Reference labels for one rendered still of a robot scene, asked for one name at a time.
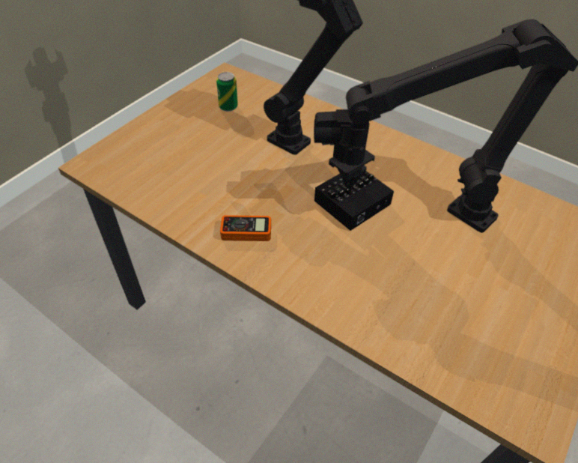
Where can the black lighting desk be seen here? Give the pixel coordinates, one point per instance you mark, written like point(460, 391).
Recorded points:
point(352, 208)

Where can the green drink can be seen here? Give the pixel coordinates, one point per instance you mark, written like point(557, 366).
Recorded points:
point(227, 91)

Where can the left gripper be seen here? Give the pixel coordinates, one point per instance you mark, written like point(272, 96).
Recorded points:
point(353, 167)

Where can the orange digital multimeter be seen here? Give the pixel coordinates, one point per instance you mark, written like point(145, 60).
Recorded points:
point(246, 228)

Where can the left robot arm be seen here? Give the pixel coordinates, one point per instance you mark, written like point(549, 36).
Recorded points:
point(525, 43)

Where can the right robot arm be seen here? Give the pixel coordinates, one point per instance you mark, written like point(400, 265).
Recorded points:
point(342, 19)

